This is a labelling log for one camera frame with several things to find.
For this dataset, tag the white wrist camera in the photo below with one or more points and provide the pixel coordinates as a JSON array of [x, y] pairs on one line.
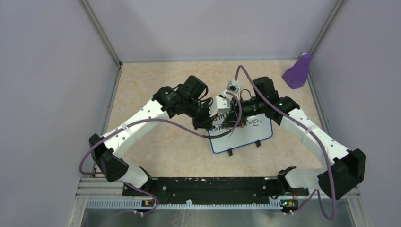
[[219, 103], [234, 87]]

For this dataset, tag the blue framed whiteboard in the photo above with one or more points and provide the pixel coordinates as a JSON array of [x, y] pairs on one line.
[[256, 129]]

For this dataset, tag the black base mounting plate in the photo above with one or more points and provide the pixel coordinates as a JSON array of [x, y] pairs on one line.
[[219, 190]]

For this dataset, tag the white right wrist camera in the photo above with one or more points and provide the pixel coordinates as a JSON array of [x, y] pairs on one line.
[[234, 87]]

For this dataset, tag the white slotted cable duct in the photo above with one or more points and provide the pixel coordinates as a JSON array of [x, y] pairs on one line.
[[140, 204]]

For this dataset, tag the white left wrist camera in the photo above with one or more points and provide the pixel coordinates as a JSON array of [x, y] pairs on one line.
[[219, 103]]

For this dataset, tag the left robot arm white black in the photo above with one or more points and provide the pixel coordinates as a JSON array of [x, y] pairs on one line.
[[108, 150]]

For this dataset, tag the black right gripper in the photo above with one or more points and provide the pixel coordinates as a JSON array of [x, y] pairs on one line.
[[234, 116]]

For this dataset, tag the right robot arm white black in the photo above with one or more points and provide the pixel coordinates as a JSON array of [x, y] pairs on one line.
[[343, 169]]

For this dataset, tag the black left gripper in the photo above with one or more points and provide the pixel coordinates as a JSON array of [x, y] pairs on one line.
[[206, 122]]

